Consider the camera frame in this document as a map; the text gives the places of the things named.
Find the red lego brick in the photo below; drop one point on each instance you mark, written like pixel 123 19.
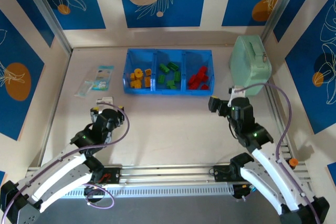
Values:
pixel 203 78
pixel 194 85
pixel 193 79
pixel 205 86
pixel 202 70

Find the yellow lego brick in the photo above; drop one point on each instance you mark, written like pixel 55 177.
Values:
pixel 148 72
pixel 135 84
pixel 147 82
pixel 132 76

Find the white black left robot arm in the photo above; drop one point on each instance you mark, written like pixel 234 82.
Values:
pixel 60 174

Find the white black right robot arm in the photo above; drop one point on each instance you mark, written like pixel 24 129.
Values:
pixel 262 182

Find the clear plastic packet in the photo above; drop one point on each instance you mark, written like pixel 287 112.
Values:
pixel 84 89

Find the light blue snack packet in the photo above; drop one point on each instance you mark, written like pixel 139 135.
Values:
pixel 103 77

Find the yellow round lego piece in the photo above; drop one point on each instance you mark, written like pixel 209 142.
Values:
pixel 138 73

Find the mint green zip case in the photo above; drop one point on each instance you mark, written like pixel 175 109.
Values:
pixel 249 64

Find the blue three-compartment bin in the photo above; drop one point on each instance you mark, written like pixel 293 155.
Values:
pixel 168 56

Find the small brown bottle orange cap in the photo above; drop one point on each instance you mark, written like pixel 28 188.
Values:
pixel 293 162

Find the aluminium side rail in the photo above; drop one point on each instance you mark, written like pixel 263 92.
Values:
pixel 54 111
pixel 277 113

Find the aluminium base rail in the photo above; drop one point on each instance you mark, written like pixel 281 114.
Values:
pixel 170 171

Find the aluminium corner post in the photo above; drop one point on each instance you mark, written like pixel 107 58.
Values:
pixel 284 6
pixel 48 11

